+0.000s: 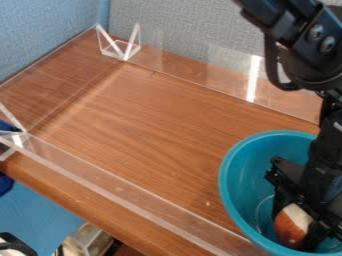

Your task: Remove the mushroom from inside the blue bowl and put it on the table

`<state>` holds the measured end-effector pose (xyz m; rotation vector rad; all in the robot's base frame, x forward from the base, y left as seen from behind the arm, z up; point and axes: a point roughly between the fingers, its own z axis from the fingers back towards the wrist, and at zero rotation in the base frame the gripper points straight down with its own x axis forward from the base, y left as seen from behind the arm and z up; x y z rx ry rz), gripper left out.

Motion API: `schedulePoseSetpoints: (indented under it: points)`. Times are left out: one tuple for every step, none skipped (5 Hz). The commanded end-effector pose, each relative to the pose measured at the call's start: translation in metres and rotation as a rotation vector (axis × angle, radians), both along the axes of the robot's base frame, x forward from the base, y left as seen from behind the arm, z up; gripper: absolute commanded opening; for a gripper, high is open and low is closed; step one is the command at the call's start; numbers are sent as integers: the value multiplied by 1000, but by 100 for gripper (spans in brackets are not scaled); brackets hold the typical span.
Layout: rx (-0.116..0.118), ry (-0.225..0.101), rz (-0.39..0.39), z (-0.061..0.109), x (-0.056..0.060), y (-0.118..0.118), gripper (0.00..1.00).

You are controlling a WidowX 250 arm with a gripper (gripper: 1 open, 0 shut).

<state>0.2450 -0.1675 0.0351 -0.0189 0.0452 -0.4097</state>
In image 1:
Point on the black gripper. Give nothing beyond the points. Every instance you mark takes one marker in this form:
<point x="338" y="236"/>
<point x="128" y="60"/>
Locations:
<point x="310" y="187"/>

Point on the brown and white toy mushroom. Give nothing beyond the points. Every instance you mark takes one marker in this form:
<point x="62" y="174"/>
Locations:
<point x="291" y="224"/>

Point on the blue plastic bowl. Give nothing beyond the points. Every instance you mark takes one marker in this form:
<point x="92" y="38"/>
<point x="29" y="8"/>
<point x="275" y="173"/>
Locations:
<point x="247" y="193"/>

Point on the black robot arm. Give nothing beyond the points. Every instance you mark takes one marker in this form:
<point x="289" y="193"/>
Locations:
<point x="302" y="32"/>

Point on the clear acrylic back barrier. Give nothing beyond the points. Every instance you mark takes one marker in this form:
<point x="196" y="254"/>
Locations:
<point x="233" y="73"/>

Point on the clear acrylic barrier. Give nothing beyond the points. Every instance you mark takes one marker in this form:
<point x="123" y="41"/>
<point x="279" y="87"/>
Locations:
<point x="233" y="73"/>
<point x="116" y="205"/>

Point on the clear plastic box below table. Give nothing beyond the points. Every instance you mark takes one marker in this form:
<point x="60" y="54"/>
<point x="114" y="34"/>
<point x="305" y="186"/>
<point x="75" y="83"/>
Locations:
<point x="87" y="241"/>

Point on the clear acrylic front barrier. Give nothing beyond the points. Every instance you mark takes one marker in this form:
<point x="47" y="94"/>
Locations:
<point x="116" y="205"/>

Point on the black and white object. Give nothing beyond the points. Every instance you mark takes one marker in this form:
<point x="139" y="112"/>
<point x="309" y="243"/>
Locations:
<point x="13" y="247"/>

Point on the blue object at left edge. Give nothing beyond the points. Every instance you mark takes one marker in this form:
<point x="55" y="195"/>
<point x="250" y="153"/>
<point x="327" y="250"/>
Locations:
<point x="5" y="181"/>

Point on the clear acrylic corner bracket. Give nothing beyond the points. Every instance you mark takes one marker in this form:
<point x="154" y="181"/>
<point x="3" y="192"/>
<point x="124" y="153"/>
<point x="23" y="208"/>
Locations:
<point x="116" y="48"/>

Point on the clear acrylic left bracket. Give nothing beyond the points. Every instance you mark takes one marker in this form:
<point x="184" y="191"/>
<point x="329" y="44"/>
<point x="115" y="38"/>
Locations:
<point x="12" y="134"/>

